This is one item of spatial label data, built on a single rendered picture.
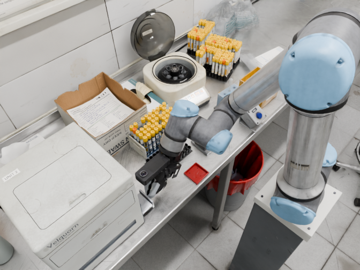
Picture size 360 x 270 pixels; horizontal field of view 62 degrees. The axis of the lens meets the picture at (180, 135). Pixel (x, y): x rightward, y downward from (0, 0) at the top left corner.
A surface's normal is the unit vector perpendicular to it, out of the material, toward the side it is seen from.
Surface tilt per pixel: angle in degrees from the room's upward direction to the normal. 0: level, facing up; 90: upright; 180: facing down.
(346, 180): 0
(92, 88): 88
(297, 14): 0
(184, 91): 90
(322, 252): 0
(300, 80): 82
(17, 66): 90
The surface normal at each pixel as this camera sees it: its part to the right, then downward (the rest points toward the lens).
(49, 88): 0.72, 0.53
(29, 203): -0.01, -0.64
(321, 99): -0.54, 0.55
